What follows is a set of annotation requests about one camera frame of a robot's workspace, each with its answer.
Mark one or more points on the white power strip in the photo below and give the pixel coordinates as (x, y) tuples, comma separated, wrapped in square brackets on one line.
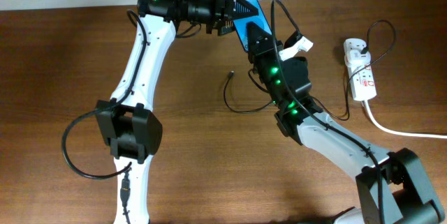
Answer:
[(361, 77)]

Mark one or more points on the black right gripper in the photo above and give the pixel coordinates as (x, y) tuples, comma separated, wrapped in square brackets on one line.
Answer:
[(259, 52)]

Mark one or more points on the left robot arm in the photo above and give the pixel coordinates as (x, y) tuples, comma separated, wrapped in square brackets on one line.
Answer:
[(126, 121)]

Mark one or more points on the white USB charger plug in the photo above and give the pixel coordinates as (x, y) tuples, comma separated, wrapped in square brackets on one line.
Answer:
[(354, 58)]

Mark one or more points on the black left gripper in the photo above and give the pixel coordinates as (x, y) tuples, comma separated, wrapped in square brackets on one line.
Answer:
[(220, 15)]

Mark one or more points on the blue screen Galaxy smartphone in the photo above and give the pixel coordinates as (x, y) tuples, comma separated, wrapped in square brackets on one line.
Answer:
[(241, 24)]

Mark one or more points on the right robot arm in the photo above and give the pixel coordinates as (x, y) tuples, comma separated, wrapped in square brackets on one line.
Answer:
[(393, 187)]

